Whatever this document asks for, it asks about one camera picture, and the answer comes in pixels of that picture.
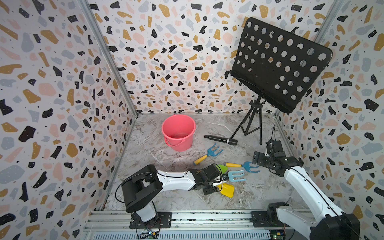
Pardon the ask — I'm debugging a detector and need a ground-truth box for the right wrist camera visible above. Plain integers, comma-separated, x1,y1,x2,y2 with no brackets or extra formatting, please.
266,139,284,155

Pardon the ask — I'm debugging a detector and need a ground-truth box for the right green circuit board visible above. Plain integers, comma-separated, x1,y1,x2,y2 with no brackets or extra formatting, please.
270,230,286,240

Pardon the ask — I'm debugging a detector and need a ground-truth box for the light blue fork white handle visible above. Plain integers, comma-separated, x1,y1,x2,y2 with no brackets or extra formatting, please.
223,170,246,183

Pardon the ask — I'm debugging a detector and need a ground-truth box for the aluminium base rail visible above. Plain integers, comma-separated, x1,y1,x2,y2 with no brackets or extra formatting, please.
81,209,313,240

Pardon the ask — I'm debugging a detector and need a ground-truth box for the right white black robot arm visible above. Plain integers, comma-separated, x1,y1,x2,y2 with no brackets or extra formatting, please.
253,148,361,240

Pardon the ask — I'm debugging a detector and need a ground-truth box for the green trowel yellow handle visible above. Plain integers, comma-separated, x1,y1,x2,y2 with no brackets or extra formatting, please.
217,165,228,174

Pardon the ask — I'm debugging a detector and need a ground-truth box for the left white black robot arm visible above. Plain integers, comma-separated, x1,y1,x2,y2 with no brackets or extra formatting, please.
119,164,229,224

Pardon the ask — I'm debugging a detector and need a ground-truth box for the black microphone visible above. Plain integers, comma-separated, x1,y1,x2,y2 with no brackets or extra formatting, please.
204,135,238,146

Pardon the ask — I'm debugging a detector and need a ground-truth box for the pink plastic bucket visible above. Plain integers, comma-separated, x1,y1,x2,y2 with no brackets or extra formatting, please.
162,115,197,152

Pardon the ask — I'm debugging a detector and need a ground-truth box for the black perforated music stand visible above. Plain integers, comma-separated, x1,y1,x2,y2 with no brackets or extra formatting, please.
229,16,334,146

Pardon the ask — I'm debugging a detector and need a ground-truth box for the blue rake yellow handle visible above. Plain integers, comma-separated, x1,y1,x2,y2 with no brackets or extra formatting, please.
194,144,223,166

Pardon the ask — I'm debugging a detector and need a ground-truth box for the yellow shovel yellow handle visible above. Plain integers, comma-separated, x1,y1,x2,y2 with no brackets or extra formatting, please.
217,183,235,198

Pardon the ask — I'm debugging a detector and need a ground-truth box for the green circuit board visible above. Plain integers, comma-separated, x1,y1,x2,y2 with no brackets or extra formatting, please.
138,230,160,240
270,230,286,240

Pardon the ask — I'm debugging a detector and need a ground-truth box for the left green circuit board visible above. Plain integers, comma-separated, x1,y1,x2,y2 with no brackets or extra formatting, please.
138,230,160,240

